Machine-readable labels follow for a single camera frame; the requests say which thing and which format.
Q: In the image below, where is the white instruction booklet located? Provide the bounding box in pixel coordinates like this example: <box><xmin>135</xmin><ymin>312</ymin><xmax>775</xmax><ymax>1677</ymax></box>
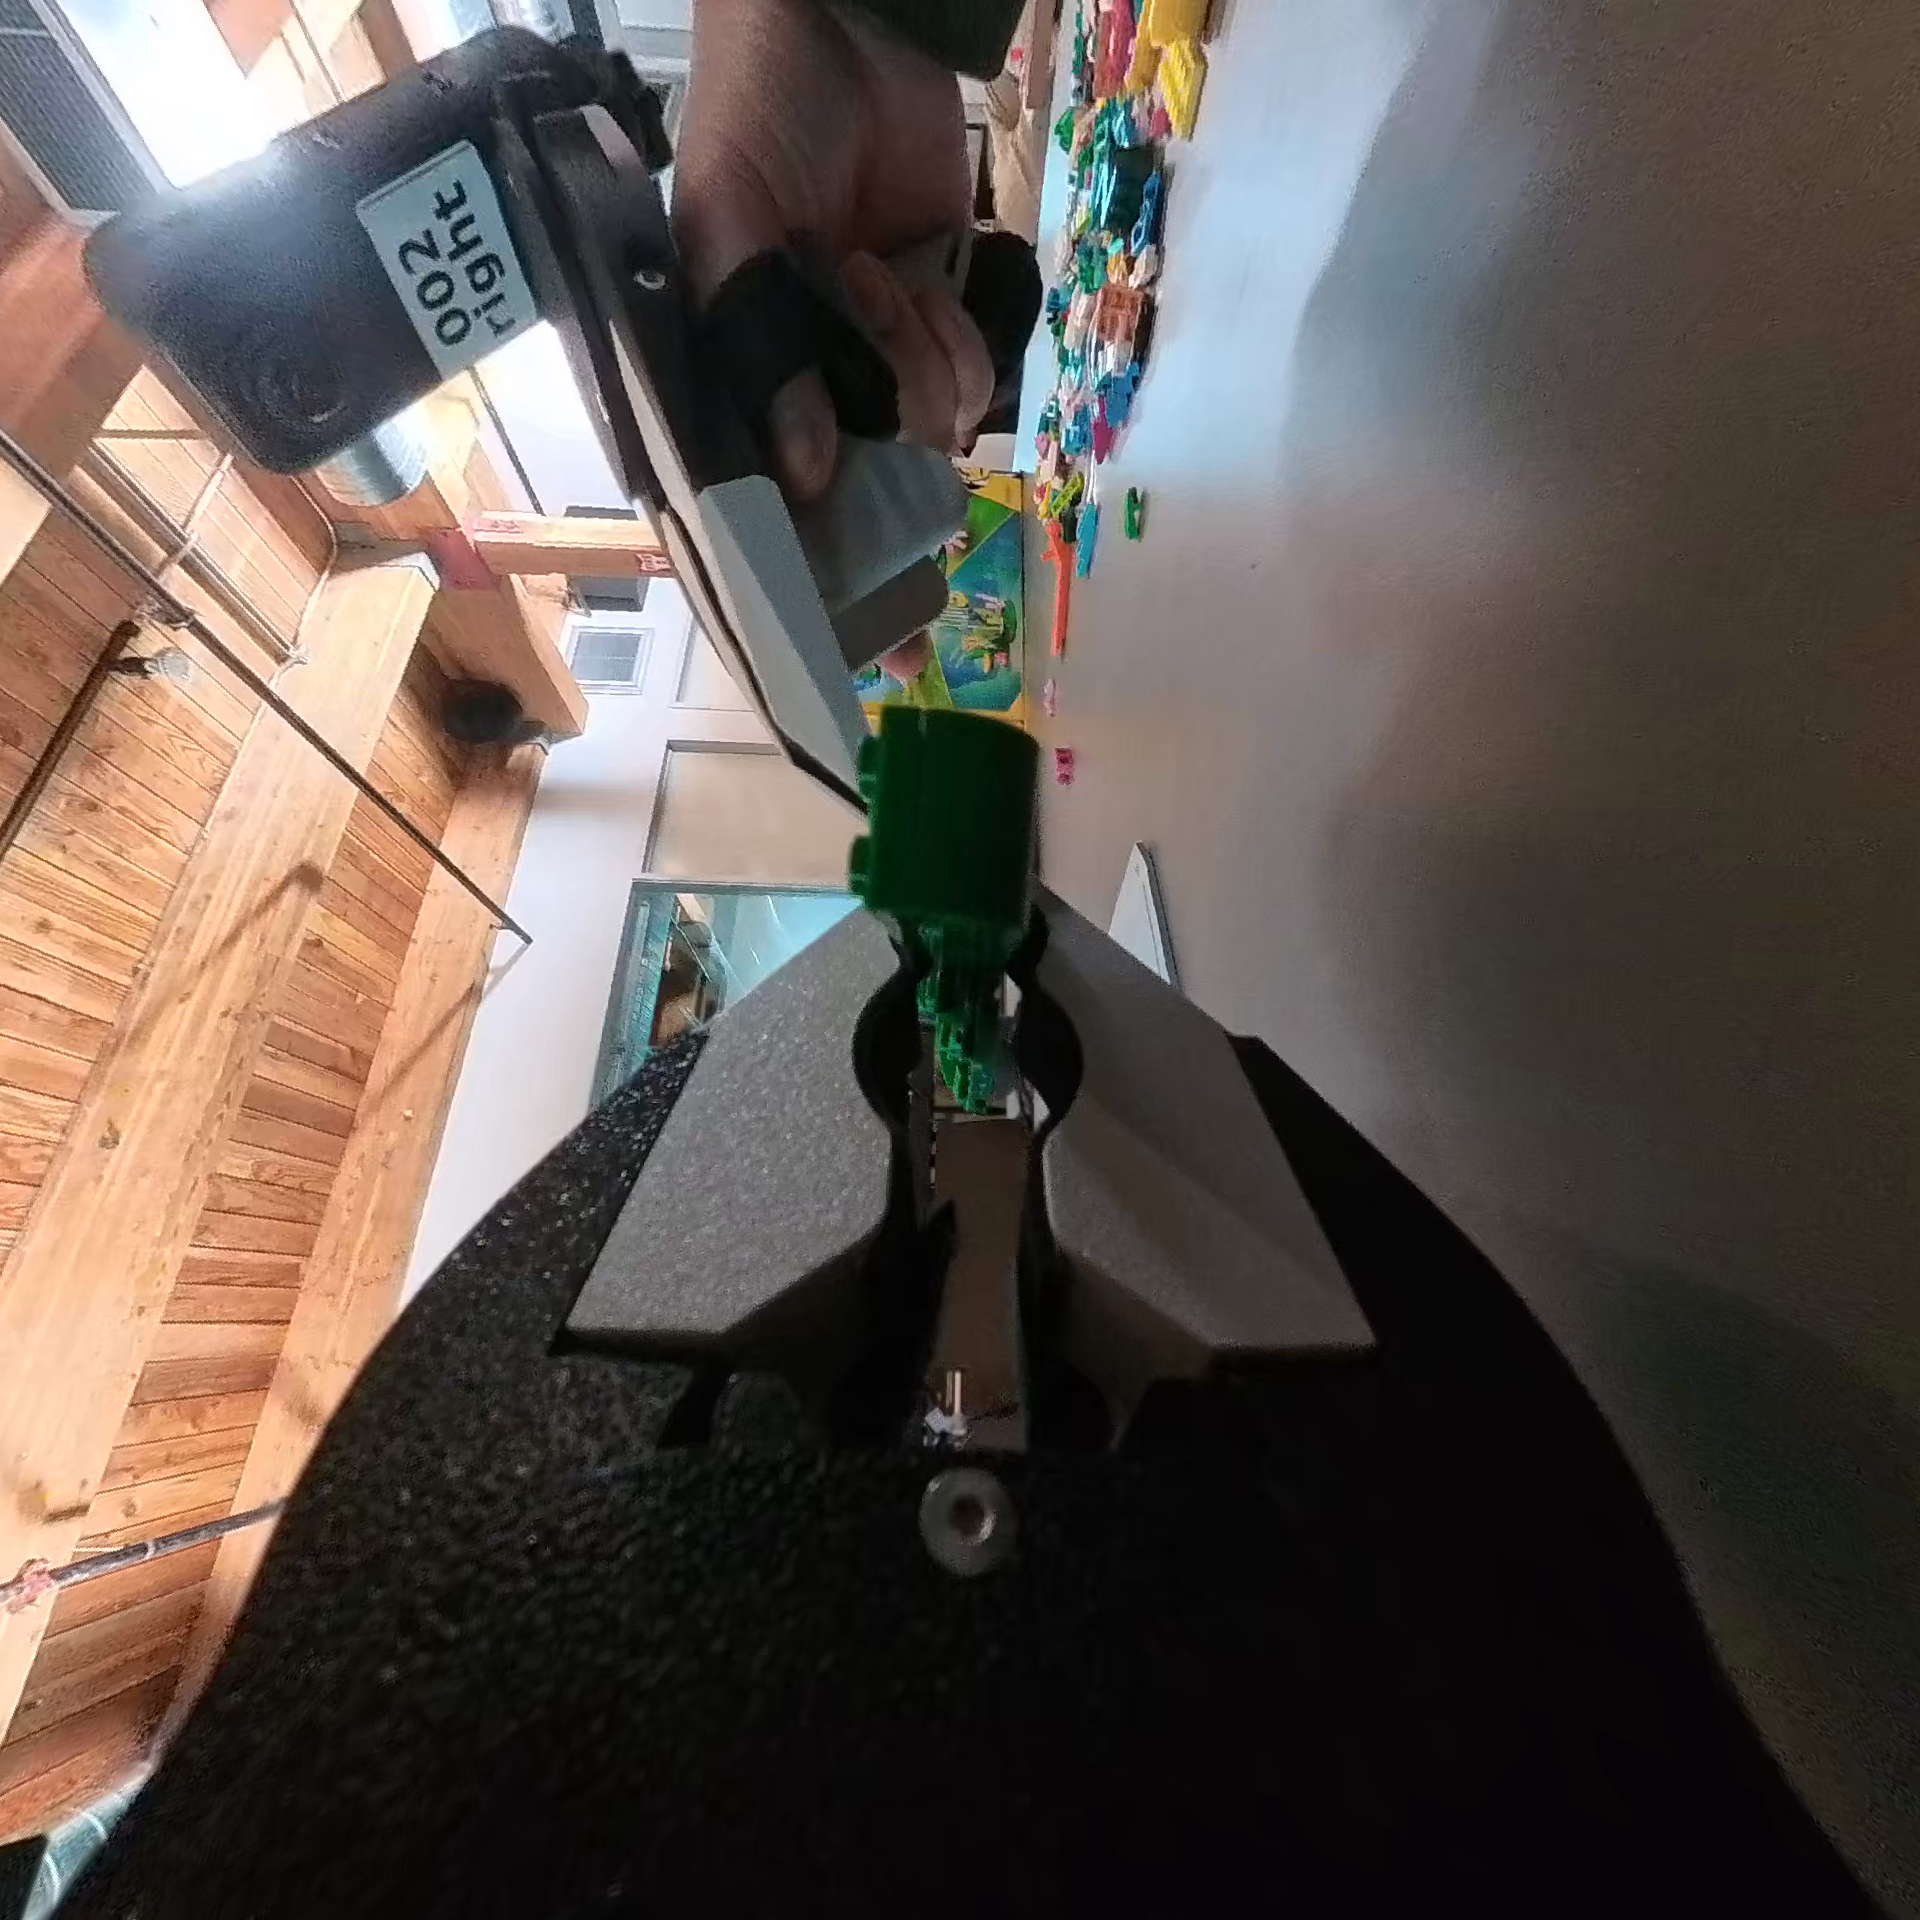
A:
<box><xmin>1106</xmin><ymin>842</ymin><xmax>1182</xmax><ymax>990</ymax></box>

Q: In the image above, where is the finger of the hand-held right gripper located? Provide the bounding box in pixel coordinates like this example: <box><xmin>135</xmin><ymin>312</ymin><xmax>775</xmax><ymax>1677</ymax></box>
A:
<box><xmin>696</xmin><ymin>473</ymin><xmax>879</xmax><ymax>789</ymax></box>
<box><xmin>784</xmin><ymin>438</ymin><xmax>971</xmax><ymax>671</ymax></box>

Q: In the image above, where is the white ceiling vent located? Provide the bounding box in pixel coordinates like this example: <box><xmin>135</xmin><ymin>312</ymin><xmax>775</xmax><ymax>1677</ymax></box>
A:
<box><xmin>0</xmin><ymin>22</ymin><xmax>170</xmax><ymax>223</ymax></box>

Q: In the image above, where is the silver air duct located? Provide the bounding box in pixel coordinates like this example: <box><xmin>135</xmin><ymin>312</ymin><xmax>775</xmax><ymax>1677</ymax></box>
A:
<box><xmin>306</xmin><ymin>411</ymin><xmax>453</xmax><ymax>509</ymax></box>

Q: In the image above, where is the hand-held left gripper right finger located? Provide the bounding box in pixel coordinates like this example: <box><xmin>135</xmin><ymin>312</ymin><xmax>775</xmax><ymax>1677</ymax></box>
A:
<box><xmin>1007</xmin><ymin>882</ymin><xmax>1374</xmax><ymax>1448</ymax></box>

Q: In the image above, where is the pile of colourful bricks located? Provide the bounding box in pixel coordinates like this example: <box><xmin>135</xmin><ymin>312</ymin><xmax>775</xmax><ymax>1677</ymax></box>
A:
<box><xmin>1026</xmin><ymin>0</ymin><xmax>1215</xmax><ymax>578</ymax></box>

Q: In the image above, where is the grey desk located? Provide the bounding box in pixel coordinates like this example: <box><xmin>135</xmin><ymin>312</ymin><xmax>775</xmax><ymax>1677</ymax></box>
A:
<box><xmin>990</xmin><ymin>0</ymin><xmax>1920</xmax><ymax>1920</ymax></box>

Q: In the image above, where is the person's right hand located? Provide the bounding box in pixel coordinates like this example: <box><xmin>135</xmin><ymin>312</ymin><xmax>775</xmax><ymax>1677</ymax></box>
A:
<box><xmin>667</xmin><ymin>0</ymin><xmax>1003</xmax><ymax>509</ymax></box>

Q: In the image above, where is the black round ceiling fixture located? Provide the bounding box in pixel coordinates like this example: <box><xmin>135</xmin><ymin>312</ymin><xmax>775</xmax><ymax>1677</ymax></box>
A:
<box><xmin>440</xmin><ymin>679</ymin><xmax>551</xmax><ymax>749</ymax></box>

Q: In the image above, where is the green brick leaf build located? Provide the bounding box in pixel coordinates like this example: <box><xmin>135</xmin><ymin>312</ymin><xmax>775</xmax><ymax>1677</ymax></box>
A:
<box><xmin>848</xmin><ymin>704</ymin><xmax>1039</xmax><ymax>1120</ymax></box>

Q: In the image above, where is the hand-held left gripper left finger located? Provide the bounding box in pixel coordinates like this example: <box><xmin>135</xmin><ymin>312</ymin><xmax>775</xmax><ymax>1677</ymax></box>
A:
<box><xmin>567</xmin><ymin>899</ymin><xmax>950</xmax><ymax>1421</ymax></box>

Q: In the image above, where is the colourful toy box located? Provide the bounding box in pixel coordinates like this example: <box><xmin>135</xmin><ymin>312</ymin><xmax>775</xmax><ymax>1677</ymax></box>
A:
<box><xmin>848</xmin><ymin>463</ymin><xmax>1031</xmax><ymax>722</ymax></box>

